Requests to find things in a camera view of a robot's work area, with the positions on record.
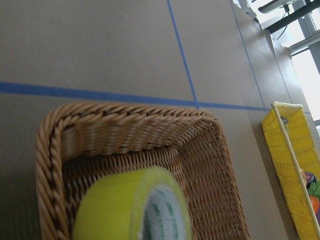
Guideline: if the yellow packing tape roll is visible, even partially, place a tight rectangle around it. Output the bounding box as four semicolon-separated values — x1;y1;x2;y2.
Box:
72;167;193;240

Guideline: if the brown wicker basket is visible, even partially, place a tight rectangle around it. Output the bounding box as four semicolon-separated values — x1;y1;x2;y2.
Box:
35;101;250;240

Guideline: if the toy panda figure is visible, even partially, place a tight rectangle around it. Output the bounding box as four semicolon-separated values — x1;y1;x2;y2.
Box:
280;116;289;126

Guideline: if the orange toy carrot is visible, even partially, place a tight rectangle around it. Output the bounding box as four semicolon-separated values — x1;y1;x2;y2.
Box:
307;181;320;214

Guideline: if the black monitor stand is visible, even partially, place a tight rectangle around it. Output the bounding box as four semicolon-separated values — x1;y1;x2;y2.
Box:
258;0;320;34

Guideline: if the yellow woven basket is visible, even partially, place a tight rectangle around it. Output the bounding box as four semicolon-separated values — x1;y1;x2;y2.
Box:
261;101;320;240

